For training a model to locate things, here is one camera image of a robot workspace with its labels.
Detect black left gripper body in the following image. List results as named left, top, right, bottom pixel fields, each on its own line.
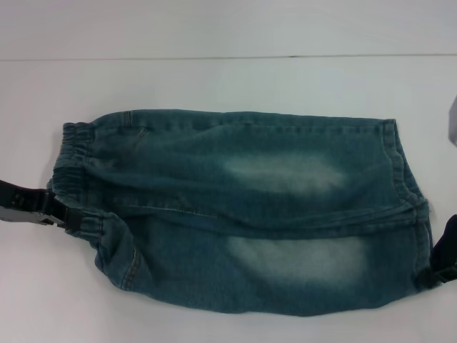
left=0, top=178, right=33, bottom=211

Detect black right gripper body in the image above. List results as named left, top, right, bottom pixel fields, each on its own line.
left=431, top=214, right=457, bottom=267

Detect blue denim shorts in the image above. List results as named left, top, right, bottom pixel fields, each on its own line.
left=46, top=109, right=435, bottom=317

